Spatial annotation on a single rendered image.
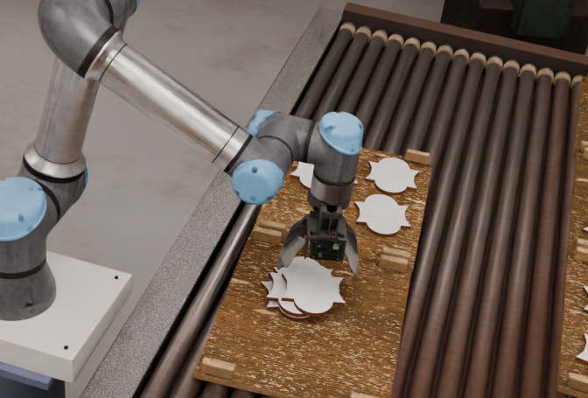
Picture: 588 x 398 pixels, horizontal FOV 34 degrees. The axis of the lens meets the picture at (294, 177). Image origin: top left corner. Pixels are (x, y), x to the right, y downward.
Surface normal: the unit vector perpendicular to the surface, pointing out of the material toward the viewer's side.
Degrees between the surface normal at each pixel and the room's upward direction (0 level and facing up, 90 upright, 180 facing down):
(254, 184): 87
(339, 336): 0
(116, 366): 0
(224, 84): 0
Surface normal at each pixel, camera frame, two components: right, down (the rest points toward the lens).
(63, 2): -0.11, -0.46
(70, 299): 0.12, -0.83
